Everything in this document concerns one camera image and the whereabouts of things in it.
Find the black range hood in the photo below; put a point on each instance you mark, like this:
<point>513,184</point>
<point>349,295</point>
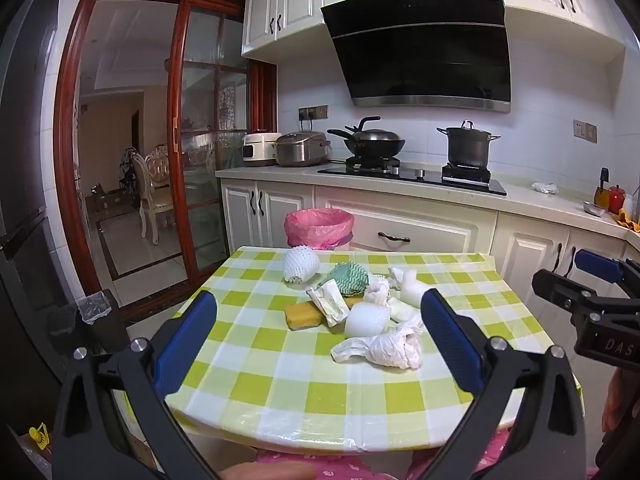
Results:
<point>425,50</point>

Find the trash bin with pink bag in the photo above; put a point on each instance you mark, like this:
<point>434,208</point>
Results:
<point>320,227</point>

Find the black wok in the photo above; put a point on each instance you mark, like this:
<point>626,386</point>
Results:
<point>375,147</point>

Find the white base cabinet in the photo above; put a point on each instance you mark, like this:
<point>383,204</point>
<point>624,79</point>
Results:
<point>440,230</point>

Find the person's right hand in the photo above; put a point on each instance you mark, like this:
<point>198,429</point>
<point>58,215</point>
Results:
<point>625,405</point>

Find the yellow plastic tag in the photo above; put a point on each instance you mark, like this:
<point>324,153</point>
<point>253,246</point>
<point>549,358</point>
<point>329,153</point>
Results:
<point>40,435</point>

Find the gold wall outlet panel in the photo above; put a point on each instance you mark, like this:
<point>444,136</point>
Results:
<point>320,110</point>

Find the orange cloth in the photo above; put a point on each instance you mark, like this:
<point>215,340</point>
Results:
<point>627,221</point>

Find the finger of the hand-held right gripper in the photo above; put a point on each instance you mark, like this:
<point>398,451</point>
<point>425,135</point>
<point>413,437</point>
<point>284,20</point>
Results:
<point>595,265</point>
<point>560,290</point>

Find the beige wall outlet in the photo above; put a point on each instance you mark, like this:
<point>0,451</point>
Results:
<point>585,131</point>

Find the clear plastic bag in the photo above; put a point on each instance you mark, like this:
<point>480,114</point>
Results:
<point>385,347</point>

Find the green checked tablecloth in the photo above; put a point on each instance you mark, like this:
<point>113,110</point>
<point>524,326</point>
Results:
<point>280,390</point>

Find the white tissue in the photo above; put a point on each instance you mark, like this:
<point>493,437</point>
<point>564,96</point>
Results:
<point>376,290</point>
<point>412,290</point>

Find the white crumpled cloth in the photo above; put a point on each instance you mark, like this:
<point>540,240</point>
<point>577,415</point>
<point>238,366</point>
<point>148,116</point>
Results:
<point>545,188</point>

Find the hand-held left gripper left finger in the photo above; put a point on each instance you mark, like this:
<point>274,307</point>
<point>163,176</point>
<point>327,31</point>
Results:
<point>185,345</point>

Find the black gas cooktop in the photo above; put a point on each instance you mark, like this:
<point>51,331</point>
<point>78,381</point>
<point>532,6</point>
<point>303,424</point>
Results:
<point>425,176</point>

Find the pink patterned clothing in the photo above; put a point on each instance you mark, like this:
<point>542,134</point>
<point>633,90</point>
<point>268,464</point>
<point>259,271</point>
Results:
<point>360,467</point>

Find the person's left hand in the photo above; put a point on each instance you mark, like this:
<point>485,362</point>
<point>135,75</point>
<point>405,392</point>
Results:
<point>270,472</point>

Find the sliding glass door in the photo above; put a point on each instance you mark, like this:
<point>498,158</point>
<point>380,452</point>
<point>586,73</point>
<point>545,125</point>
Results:
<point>176,185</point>

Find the red jar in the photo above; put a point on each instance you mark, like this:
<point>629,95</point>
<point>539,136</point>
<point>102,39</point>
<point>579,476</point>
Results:
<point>616,199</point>

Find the white paper wrapper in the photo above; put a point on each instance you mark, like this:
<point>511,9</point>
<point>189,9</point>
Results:
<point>330,302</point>

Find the steel stock pot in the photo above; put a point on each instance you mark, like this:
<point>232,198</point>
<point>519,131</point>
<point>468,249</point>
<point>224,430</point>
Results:
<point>467,150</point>

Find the green zigzag cloth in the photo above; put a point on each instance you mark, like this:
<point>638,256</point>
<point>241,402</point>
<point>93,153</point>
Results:
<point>350,280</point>

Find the yellow sponge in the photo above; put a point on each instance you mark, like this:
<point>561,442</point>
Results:
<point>302,316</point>

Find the dark floor bin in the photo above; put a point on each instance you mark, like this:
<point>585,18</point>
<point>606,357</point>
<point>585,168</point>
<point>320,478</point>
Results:
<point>107,330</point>

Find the white foam fruit net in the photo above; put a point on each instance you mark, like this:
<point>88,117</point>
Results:
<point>300,265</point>

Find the cream dining chair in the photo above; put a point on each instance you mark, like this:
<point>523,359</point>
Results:
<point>157,195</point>

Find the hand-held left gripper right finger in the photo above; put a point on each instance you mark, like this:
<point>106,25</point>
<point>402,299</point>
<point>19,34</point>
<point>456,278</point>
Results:
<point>452,345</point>

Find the silver pressure cooker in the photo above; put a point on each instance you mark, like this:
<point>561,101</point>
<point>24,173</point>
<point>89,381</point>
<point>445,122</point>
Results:
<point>300,152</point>

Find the white foam roll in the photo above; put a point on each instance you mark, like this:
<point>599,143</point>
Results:
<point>367,320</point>

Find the white rice cooker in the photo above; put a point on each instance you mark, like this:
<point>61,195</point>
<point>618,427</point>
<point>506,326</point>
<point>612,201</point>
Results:
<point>260,150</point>

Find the red wooden door frame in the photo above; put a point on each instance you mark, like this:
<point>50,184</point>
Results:
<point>67,160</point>

